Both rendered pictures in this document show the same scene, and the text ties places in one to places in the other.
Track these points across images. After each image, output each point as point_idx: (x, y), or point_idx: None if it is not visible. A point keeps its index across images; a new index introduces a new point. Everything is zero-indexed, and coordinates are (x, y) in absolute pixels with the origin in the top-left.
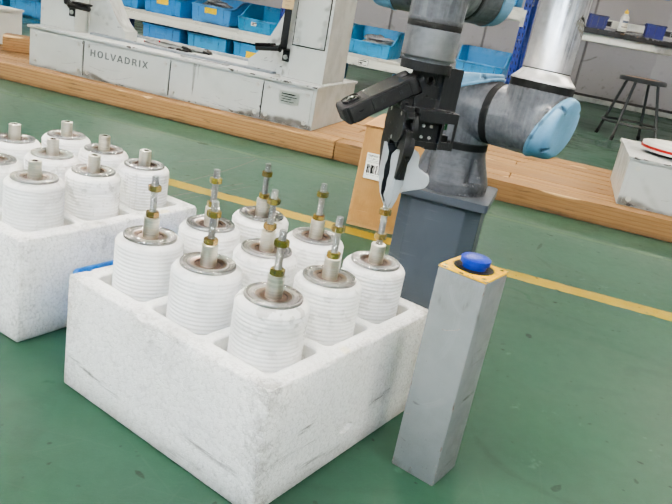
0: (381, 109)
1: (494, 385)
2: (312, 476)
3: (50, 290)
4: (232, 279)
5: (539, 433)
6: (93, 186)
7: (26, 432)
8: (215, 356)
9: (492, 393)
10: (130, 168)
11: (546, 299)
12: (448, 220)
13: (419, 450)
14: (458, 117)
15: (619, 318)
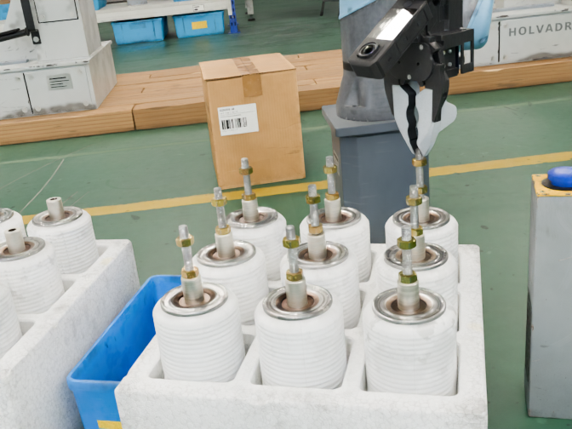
0: (405, 50)
1: (514, 289)
2: None
3: (47, 416)
4: (340, 307)
5: None
6: (33, 268)
7: None
8: (386, 404)
9: (521, 298)
10: (48, 227)
11: (458, 185)
12: (402, 145)
13: (560, 391)
14: (473, 31)
15: (527, 176)
